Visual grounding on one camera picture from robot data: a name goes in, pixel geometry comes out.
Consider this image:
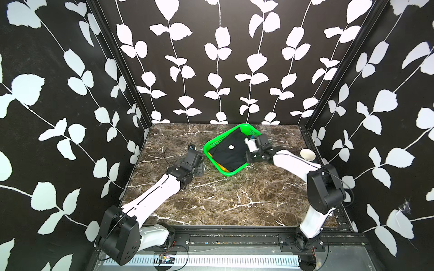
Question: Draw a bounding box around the green plastic basket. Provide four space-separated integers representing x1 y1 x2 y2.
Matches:
203 124 262 177

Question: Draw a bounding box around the black t-shirt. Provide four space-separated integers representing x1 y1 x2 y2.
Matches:
209 128 248 172

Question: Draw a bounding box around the yellow t-shirt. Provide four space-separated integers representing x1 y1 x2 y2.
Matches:
209 153 229 172

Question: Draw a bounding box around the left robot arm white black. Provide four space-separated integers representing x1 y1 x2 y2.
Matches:
95 145 204 266

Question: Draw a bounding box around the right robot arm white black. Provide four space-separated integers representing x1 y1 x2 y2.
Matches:
244 134 346 251

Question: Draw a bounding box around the green mug white lid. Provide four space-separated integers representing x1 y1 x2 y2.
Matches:
300 149 316 161

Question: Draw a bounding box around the small circuit board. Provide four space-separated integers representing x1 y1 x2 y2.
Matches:
158 255 175 265

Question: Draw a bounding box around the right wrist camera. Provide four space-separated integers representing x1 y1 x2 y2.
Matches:
244 135 259 153

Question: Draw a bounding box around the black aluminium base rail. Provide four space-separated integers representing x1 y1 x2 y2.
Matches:
170 225 368 254

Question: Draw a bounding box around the white slotted cable duct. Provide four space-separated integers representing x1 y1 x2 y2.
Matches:
124 255 300 268

